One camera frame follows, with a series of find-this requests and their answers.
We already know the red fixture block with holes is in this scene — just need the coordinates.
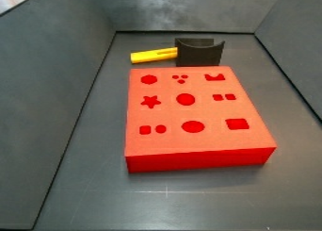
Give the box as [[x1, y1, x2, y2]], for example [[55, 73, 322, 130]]
[[125, 66, 277, 173]]

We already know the black curved holder stand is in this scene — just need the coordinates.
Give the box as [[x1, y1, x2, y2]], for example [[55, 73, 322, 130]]
[[175, 38, 226, 67]]

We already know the yellow square-circle peg object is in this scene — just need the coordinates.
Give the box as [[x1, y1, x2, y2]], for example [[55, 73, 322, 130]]
[[130, 47, 178, 63]]

